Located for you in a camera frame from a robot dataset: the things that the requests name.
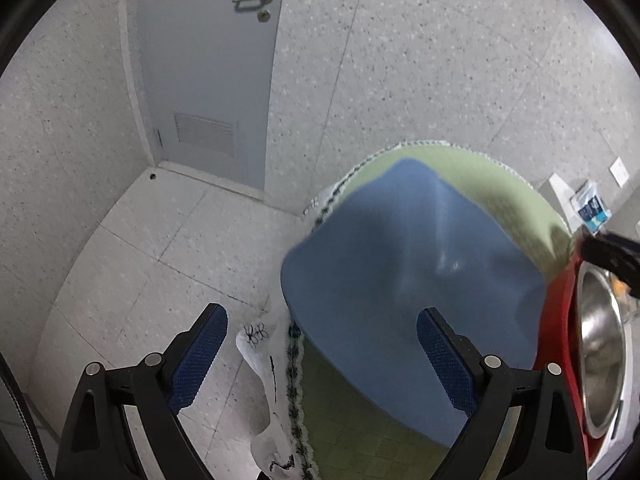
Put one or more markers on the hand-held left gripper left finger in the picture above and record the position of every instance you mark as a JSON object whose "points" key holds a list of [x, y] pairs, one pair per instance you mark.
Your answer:
{"points": [[199, 357]]}

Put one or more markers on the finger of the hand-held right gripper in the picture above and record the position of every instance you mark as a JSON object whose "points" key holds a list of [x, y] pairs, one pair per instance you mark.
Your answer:
{"points": [[612, 257]]}

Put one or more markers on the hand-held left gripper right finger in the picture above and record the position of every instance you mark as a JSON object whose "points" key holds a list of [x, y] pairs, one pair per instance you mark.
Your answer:
{"points": [[446, 362]]}

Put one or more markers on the stainless steel bowl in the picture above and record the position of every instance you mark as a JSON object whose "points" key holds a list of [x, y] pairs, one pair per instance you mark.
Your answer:
{"points": [[600, 332]]}

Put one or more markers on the red plastic basin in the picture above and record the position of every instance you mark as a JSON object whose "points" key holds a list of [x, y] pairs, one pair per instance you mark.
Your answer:
{"points": [[556, 320]]}

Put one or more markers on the blue plate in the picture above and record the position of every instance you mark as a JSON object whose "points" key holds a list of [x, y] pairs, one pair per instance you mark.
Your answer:
{"points": [[400, 280]]}

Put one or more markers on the blue tissue packet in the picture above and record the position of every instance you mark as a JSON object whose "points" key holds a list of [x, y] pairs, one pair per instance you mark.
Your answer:
{"points": [[591, 207]]}

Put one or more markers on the white lace tablecloth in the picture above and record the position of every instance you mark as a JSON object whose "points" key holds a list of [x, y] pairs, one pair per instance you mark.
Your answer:
{"points": [[260, 360]]}

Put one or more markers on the white sink counter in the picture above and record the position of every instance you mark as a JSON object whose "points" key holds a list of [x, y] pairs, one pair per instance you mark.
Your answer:
{"points": [[560, 197]]}

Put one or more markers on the green table mat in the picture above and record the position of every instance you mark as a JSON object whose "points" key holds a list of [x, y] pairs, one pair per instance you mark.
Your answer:
{"points": [[500, 185]]}

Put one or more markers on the door vent grille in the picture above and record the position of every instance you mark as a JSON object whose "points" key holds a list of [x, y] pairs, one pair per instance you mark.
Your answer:
{"points": [[203, 131]]}

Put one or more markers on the grey door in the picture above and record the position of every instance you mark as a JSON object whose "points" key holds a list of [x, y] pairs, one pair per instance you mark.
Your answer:
{"points": [[200, 70]]}

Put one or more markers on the round door lock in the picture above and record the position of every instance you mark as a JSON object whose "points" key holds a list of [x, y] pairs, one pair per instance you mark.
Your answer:
{"points": [[263, 16]]}

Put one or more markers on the white wall socket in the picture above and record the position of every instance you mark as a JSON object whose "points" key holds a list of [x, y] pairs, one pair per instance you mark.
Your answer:
{"points": [[620, 171]]}

